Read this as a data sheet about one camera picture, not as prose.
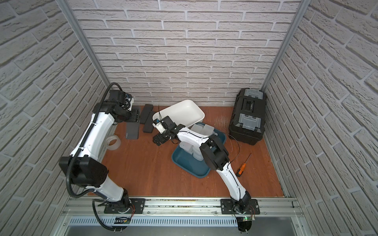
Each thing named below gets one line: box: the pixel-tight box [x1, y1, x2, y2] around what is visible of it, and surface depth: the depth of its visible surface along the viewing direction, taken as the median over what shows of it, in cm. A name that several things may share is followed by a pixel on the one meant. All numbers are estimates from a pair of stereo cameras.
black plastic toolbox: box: [228, 88, 267, 146], surface depth 94 cm
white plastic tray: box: [152, 99, 206, 128], surface depth 115 cm
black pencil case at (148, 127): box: [142, 111, 156, 134], surface depth 107 cm
